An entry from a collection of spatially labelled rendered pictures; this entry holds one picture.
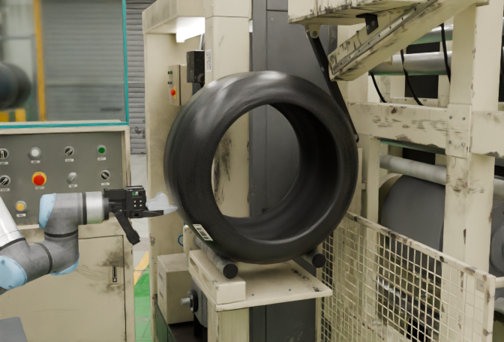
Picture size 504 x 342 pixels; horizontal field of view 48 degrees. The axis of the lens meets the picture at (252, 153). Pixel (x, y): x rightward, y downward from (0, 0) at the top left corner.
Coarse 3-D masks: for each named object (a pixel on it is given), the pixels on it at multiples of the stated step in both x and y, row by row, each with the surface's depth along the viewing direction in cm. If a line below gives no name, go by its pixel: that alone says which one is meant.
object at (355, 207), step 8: (360, 152) 203; (360, 160) 204; (360, 168) 204; (360, 176) 205; (360, 184) 205; (360, 192) 206; (352, 200) 205; (360, 200) 206; (352, 208) 205; (360, 208) 206; (344, 216) 205; (344, 224) 205; (352, 224) 206; (360, 224) 207
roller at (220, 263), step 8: (200, 240) 186; (208, 248) 177; (208, 256) 175; (216, 256) 168; (224, 256) 166; (216, 264) 166; (224, 264) 161; (232, 264) 160; (224, 272) 159; (232, 272) 160
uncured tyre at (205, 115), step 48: (192, 96) 172; (240, 96) 154; (288, 96) 158; (192, 144) 153; (336, 144) 166; (192, 192) 153; (288, 192) 195; (336, 192) 167; (240, 240) 158; (288, 240) 163
